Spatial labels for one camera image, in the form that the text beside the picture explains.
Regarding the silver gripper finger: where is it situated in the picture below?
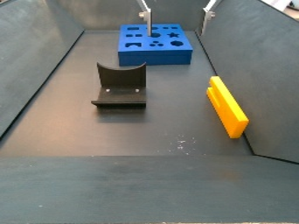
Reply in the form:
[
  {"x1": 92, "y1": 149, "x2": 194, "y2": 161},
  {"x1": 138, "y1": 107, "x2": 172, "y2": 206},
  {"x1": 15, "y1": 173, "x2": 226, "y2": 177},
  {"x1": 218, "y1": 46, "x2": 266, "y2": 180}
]
[
  {"x1": 200, "y1": 0, "x2": 217, "y2": 35},
  {"x1": 136, "y1": 0, "x2": 152, "y2": 37}
]

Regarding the yellow double-square block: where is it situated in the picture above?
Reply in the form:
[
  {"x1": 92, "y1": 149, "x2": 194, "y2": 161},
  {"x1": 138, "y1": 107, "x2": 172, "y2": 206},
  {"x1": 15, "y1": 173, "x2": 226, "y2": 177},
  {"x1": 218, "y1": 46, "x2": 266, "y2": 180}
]
[{"x1": 206, "y1": 76, "x2": 248, "y2": 138}]

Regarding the blue foam shape board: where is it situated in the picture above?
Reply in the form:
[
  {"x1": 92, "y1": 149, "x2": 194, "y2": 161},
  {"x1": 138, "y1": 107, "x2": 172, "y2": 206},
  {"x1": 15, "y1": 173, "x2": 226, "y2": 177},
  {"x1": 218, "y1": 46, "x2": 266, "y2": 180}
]
[{"x1": 117, "y1": 24, "x2": 192, "y2": 67}]

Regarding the black curved stand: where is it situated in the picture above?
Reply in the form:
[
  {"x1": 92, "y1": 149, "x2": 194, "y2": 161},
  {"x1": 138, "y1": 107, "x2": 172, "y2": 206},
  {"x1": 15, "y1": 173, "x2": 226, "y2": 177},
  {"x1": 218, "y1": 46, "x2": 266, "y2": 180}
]
[{"x1": 90, "y1": 64, "x2": 145, "y2": 108}]

